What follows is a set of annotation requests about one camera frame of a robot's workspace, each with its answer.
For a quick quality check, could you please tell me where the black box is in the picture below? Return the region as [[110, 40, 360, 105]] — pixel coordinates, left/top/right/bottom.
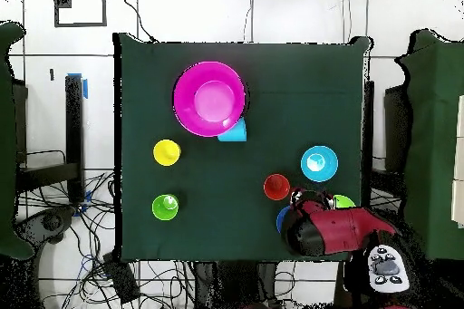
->
[[101, 251, 141, 305]]

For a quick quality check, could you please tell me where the yellow cup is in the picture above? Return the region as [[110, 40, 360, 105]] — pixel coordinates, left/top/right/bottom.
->
[[152, 139, 181, 168]]

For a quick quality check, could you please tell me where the green cup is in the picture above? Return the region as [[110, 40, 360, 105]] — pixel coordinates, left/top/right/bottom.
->
[[150, 193, 179, 222]]

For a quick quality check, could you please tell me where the orange cup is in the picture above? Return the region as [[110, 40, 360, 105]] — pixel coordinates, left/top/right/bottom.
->
[[263, 173, 291, 201]]

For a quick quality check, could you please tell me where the bundle of floor cables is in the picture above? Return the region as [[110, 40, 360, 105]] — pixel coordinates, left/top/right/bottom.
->
[[17, 170, 197, 309]]

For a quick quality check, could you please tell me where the blue tape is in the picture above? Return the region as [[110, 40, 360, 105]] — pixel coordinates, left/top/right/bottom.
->
[[66, 72, 89, 100]]

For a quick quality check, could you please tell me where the black office chair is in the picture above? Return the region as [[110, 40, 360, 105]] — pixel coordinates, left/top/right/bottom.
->
[[15, 207, 77, 248]]

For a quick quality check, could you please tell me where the green ribbed bowl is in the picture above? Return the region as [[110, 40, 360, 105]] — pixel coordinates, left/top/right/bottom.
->
[[332, 194, 357, 209]]

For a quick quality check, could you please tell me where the dark blue ribbed bowl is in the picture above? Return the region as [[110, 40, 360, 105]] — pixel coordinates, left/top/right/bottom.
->
[[275, 205, 293, 234]]

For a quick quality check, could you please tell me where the light blue cup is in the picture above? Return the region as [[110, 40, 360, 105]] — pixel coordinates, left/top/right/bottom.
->
[[217, 116, 248, 142]]

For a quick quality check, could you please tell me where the black bench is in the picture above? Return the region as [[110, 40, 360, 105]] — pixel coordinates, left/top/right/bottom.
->
[[14, 74, 86, 203]]

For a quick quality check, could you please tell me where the thin black floor cable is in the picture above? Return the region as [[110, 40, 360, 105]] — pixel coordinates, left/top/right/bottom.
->
[[118, 0, 158, 43]]

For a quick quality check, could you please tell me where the black square floor frame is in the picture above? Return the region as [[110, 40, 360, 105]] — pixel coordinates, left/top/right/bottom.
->
[[53, 0, 108, 28]]

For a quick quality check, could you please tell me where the dark green tablecloth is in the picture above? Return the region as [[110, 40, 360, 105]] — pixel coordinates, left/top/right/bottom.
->
[[113, 32, 371, 263]]

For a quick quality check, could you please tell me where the large pink bowl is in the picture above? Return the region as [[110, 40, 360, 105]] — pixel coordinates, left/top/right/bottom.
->
[[172, 61, 247, 139]]

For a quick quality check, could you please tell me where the light blue ribbed bowl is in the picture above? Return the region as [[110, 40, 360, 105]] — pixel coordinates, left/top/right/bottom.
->
[[300, 145, 339, 183]]

